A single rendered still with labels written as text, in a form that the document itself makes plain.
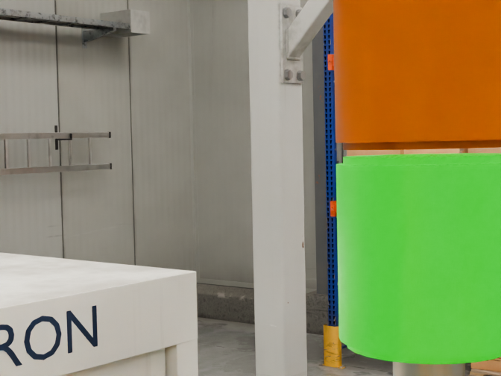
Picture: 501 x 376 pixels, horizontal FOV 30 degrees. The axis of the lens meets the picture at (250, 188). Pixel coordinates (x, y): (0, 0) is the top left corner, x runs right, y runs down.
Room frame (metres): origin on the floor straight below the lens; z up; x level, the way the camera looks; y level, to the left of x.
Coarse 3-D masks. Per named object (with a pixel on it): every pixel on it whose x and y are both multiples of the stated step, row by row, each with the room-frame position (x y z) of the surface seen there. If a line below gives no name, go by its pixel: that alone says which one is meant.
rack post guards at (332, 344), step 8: (328, 328) 8.95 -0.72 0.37; (336, 328) 8.91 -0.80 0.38; (328, 336) 8.95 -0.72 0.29; (336, 336) 8.91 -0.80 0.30; (328, 344) 8.95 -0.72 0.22; (336, 344) 8.91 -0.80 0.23; (328, 352) 8.95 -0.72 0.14; (336, 352) 8.91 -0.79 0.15; (328, 360) 8.95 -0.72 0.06; (336, 360) 8.91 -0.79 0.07
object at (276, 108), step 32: (256, 0) 2.84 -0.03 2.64; (288, 0) 2.83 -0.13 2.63; (256, 32) 2.84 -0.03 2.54; (256, 64) 2.84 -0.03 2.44; (256, 96) 2.84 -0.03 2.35; (288, 96) 2.82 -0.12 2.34; (256, 128) 2.85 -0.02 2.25; (288, 128) 2.82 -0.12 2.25; (256, 160) 2.85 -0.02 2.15; (288, 160) 2.82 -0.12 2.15; (256, 192) 2.85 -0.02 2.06; (288, 192) 2.81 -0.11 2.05; (256, 224) 2.85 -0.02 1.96; (288, 224) 2.81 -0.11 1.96; (256, 256) 2.85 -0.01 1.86; (288, 256) 2.81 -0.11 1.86; (256, 288) 2.85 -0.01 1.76; (288, 288) 2.81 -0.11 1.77; (256, 320) 2.86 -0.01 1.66; (288, 320) 2.80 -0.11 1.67; (256, 352) 2.86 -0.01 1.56; (288, 352) 2.80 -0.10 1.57
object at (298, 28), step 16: (320, 0) 2.73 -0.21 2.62; (288, 16) 2.80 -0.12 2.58; (304, 16) 2.77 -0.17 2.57; (320, 16) 2.75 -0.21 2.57; (288, 32) 2.80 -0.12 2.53; (304, 32) 2.77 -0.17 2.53; (288, 48) 2.80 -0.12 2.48; (304, 48) 2.83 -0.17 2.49; (288, 64) 2.81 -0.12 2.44; (288, 80) 2.81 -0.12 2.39
